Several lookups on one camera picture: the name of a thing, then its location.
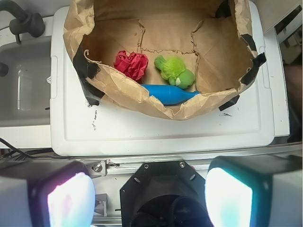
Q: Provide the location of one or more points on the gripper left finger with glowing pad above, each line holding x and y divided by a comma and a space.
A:
46, 193

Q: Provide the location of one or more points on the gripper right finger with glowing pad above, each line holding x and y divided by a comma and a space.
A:
255, 191

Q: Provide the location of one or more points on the green plush animal toy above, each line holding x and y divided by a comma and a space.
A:
174, 70

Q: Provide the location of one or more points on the white plastic bin lid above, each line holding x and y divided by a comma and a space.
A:
78, 129

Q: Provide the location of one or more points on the grey sink basin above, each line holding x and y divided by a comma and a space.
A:
24, 90

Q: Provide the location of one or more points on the blue plastic bowling pin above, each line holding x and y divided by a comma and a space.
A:
169, 95

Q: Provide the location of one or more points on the brown paper bag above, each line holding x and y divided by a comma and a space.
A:
214, 37

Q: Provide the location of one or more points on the crumpled red paper ball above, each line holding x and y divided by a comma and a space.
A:
132, 65

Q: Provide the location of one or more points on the dark grey faucet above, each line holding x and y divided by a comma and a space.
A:
24, 21

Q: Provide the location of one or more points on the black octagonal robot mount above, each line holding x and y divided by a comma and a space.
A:
164, 194

